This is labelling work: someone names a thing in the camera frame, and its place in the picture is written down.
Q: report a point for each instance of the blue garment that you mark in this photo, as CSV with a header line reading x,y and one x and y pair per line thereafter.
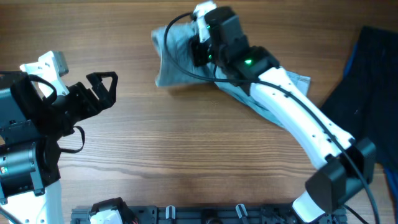
x,y
390,176

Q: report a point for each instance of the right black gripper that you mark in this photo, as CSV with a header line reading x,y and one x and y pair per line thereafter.
x,y
195,48

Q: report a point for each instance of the left white rail clip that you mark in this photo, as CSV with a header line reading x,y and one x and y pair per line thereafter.
x,y
170,212

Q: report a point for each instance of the white rail clip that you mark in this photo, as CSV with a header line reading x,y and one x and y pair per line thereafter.
x,y
242,213
170,212

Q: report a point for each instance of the light blue denim shorts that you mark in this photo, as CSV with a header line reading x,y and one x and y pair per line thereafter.
x,y
169,75

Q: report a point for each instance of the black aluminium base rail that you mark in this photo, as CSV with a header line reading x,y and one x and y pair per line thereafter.
x,y
265,214

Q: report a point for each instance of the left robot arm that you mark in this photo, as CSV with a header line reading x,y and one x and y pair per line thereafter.
x,y
33,118

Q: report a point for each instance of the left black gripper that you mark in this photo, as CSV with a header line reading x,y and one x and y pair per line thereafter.
x,y
107,98

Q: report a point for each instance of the black garment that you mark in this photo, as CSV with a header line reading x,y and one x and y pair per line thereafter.
x,y
365,102

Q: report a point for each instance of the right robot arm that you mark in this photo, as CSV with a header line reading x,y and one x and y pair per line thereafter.
x,y
344,165

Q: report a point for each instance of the right white rail clip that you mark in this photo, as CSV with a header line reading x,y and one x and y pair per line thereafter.
x,y
242,213

